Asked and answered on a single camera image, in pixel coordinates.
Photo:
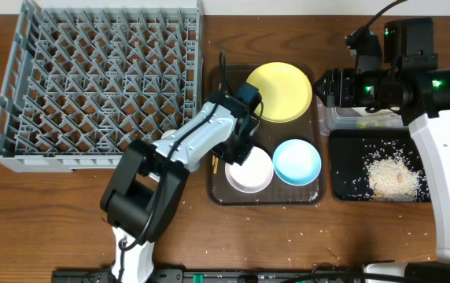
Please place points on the pale green cup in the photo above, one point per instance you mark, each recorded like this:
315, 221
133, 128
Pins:
168, 134

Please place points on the black waste tray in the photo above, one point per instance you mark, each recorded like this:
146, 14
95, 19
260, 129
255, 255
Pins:
351, 165

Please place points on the right wooden chopstick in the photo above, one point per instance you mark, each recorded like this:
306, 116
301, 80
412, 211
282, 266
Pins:
215, 163

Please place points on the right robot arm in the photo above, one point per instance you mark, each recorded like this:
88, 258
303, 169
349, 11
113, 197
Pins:
423, 100

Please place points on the clear plastic bin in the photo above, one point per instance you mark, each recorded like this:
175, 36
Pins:
345, 118

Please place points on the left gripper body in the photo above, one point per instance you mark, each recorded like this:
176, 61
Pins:
238, 151

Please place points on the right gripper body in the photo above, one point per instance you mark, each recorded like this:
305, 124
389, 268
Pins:
355, 90

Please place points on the white bowl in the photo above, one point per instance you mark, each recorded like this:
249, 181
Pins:
254, 175

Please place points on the dark brown serving tray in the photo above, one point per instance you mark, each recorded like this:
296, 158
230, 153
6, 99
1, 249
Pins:
268, 137

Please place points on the grey dish rack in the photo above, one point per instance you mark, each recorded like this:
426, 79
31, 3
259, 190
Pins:
82, 83

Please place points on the green snack wrapper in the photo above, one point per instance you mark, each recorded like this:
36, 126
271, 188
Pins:
372, 123

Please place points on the spilled rice pile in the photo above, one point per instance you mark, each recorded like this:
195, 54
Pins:
392, 178

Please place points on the light blue bowl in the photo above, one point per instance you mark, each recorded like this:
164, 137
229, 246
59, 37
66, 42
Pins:
297, 162

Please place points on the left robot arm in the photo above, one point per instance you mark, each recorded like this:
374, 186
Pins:
146, 187

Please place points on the yellow plate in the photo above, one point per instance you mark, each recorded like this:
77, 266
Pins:
285, 90

